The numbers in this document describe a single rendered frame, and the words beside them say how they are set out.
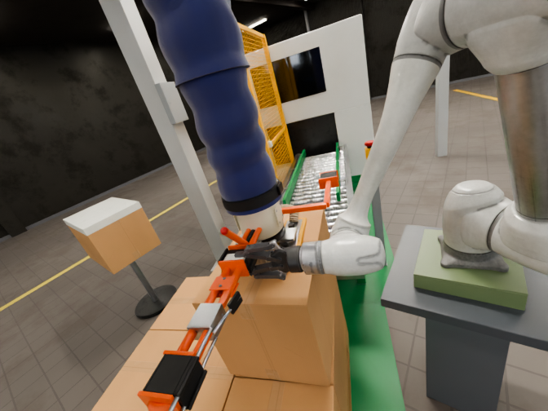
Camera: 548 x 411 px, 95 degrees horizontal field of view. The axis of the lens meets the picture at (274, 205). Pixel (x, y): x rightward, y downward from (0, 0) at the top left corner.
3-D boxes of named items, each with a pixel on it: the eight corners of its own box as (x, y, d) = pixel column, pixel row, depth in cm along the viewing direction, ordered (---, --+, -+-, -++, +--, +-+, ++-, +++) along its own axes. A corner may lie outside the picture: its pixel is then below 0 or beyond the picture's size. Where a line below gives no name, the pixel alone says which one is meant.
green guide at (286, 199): (298, 156, 362) (298, 150, 358) (306, 154, 359) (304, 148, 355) (276, 209, 225) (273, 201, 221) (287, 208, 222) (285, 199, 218)
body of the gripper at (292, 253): (298, 254, 65) (264, 257, 68) (304, 279, 69) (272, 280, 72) (301, 238, 72) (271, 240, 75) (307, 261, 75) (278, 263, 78)
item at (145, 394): (174, 364, 54) (164, 349, 52) (204, 367, 51) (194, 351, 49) (148, 409, 47) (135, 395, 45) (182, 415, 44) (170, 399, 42)
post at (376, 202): (377, 260, 214) (364, 147, 172) (386, 260, 212) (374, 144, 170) (378, 266, 208) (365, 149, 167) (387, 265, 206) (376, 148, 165)
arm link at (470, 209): (464, 222, 97) (466, 170, 88) (520, 243, 81) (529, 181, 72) (431, 239, 94) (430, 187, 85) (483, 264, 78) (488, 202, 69)
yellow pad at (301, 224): (286, 223, 118) (284, 214, 116) (307, 220, 115) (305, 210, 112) (269, 273, 89) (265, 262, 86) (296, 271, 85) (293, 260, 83)
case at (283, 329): (269, 271, 152) (249, 214, 136) (337, 269, 138) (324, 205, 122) (230, 374, 101) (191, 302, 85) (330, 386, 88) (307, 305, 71)
